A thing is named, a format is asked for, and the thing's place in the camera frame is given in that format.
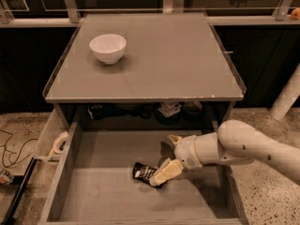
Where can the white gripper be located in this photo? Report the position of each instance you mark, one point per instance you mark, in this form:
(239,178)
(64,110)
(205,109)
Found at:
(185,153)

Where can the dark chocolate bar wrapper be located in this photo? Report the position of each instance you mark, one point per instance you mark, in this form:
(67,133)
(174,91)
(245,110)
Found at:
(143,172)

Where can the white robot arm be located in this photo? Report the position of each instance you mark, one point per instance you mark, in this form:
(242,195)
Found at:
(234,142)

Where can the striped packet behind drawer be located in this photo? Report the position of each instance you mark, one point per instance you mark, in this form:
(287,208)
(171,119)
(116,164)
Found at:
(169,109)

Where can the dark round container behind drawer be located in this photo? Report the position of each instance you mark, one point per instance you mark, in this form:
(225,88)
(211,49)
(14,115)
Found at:
(192,111)

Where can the black item behind drawer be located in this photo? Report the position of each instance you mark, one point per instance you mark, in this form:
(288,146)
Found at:
(96,111)

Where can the open grey top drawer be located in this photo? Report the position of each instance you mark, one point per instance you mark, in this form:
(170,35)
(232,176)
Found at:
(94,184)

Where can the grey cabinet with top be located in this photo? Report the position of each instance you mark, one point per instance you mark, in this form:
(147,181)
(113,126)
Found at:
(169,57)

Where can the tape roll in bin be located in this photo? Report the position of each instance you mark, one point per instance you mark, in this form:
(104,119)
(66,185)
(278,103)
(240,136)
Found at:
(59,143)

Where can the clear plastic bin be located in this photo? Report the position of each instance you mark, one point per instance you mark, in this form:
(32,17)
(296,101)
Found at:
(52,129)

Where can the white ceramic bowl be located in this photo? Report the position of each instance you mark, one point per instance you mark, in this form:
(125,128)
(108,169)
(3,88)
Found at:
(108,48)

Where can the small coloured item on floor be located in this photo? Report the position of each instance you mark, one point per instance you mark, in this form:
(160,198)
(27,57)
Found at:
(6,177)

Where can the orange fruit on ledge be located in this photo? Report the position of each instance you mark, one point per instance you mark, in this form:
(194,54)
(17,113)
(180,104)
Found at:
(295,14)

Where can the metal railing frame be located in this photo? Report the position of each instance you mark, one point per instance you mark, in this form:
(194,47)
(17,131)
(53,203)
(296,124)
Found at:
(51,13)

